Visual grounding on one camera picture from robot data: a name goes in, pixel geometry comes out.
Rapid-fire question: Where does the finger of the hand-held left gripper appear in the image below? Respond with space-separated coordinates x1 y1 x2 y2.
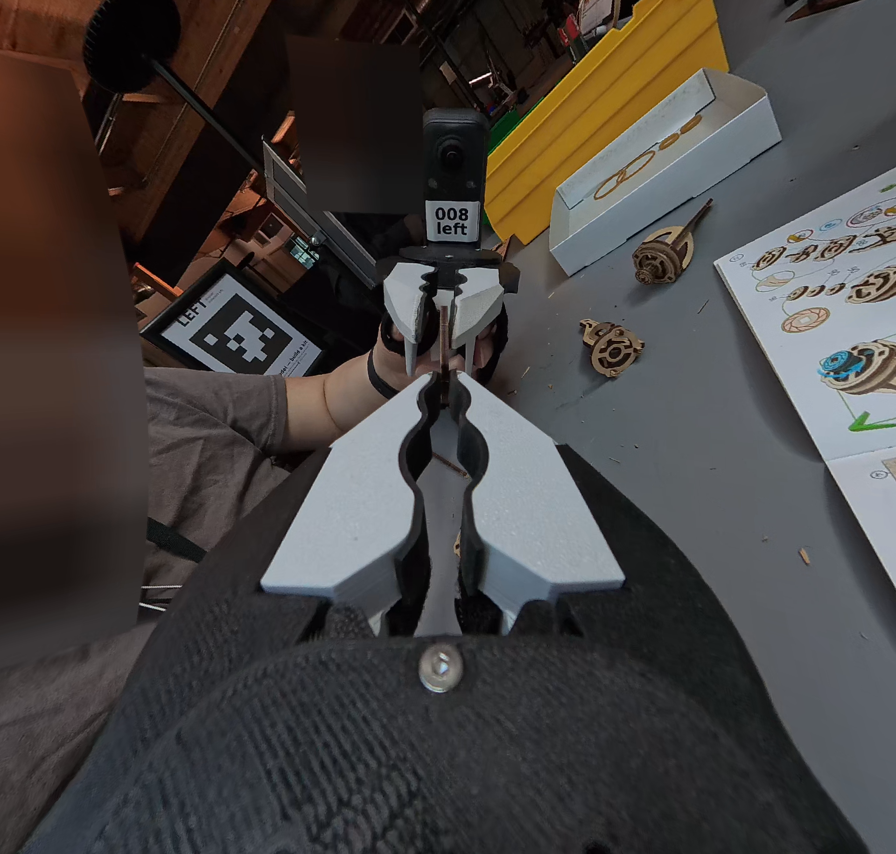
448 269 507 373
384 265 438 379

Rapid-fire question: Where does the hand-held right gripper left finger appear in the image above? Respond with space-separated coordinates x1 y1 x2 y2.
259 371 431 637

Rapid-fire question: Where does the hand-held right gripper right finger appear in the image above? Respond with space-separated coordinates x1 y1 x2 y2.
455 370 626 637

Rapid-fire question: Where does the round brown wooden disc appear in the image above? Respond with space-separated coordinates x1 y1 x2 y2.
435 304 455 407

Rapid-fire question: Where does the person's left forearm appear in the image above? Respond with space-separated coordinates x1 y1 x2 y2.
283 353 386 455

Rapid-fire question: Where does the person's left hand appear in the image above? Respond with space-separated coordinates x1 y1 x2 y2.
370 318 495 401

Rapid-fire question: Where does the green plastic bin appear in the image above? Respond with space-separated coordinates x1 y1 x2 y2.
488 91 564 151

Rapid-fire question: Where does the white cardboard box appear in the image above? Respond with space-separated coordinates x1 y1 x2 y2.
548 66 783 277

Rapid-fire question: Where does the wooden gear assembly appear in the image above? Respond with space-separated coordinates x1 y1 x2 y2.
580 318 645 379

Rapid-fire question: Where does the grey framed panel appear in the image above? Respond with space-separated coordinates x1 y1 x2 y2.
262 136 393 288

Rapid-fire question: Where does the yellow plastic bin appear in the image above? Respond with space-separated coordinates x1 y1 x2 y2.
484 0 729 246

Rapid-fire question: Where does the framed black white marker sign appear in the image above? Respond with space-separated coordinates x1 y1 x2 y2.
140 260 326 378

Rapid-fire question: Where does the wooden drum assembly with lever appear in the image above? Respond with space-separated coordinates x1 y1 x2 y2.
632 199 715 287

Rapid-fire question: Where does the white instruction booklet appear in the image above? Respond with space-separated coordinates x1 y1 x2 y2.
714 167 896 589

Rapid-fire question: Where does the black round fixture on pole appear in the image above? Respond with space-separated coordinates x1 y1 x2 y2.
84 0 260 162

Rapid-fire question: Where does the wooden ring pair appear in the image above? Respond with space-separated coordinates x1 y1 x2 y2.
594 154 648 203

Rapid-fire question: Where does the black strap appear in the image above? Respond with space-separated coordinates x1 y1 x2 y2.
146 518 207 562

